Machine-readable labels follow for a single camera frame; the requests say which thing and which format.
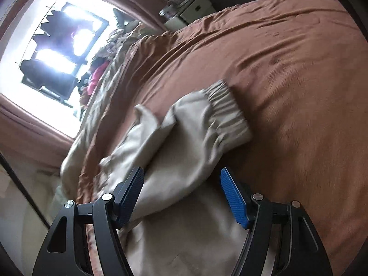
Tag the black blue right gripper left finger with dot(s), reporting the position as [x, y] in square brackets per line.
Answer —
[65, 249]

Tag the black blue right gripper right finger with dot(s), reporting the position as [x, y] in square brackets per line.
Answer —
[281, 240]

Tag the white bedside drawer cabinet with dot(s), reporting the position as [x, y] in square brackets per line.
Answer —
[181, 13]

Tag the rust brown bed cover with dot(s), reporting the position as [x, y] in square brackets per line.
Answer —
[297, 70]

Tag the olive beige duvet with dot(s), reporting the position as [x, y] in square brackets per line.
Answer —
[71, 167]

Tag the beige jacket garment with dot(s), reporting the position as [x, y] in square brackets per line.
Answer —
[180, 224]

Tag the pink cloth on windowsill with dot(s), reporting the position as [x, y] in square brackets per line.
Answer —
[95, 77]

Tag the pink brown curtain left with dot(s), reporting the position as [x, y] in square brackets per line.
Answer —
[28, 138]

